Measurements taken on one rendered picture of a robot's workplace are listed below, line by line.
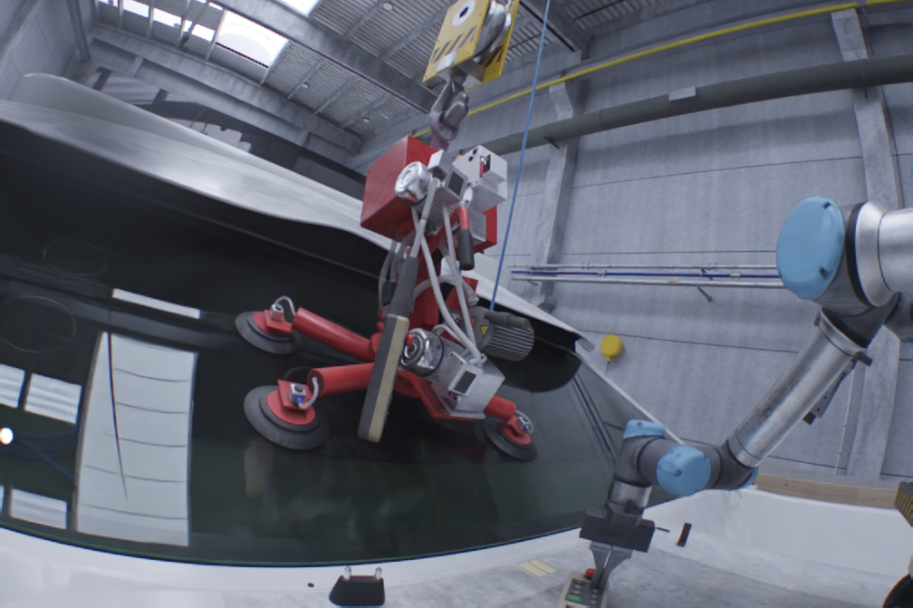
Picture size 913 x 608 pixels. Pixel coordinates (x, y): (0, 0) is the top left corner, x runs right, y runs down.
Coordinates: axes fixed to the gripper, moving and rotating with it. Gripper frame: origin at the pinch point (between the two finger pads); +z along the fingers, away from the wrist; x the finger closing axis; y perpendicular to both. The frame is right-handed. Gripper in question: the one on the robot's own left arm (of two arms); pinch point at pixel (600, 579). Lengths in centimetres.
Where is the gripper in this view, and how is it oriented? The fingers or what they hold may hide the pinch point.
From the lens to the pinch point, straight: 89.7
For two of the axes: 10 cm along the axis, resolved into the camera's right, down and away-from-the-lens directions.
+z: -2.4, 9.5, -1.8
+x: -8.9, -1.4, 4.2
